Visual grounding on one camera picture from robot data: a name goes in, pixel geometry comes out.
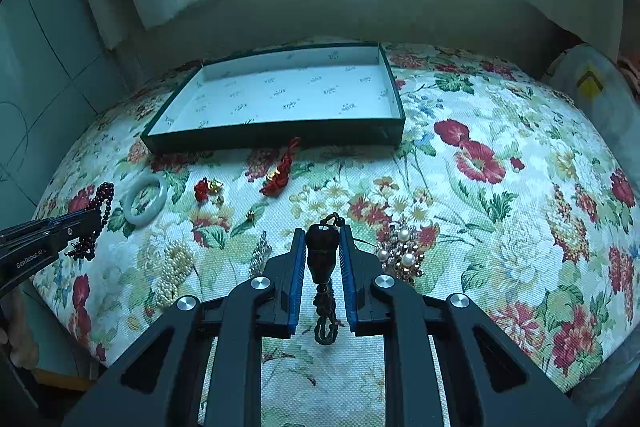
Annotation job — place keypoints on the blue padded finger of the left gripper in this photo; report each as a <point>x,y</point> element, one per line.
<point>82,218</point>

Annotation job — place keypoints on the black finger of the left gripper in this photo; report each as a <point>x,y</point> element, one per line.
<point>58,238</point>

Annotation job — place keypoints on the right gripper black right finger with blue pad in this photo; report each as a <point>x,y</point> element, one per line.
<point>446,362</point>

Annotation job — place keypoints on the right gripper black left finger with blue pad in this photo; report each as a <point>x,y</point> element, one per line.
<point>200,362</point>

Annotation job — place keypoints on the white jade bangle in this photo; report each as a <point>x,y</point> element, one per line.
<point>142,219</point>

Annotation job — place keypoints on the red rose gold brooch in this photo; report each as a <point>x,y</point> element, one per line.
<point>205,189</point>

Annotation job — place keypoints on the pearl flower brooch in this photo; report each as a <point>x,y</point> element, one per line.
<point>400,252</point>

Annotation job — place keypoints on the silver rhinestone brooch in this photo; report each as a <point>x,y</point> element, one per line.
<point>260,255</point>

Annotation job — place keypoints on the red knotted cord charm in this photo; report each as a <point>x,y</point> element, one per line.
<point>277,179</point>

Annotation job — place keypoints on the black bead tassel pendant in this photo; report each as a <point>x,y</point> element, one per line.
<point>322,241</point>

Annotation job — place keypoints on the dark green jewelry tray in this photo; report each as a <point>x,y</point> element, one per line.
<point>323,94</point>

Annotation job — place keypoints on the person's hand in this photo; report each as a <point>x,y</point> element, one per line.
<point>24,349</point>

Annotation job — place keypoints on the floral bed cover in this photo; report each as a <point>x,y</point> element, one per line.
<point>517,200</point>

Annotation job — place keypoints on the white pillow yellow pattern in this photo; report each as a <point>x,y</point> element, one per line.
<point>601,91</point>

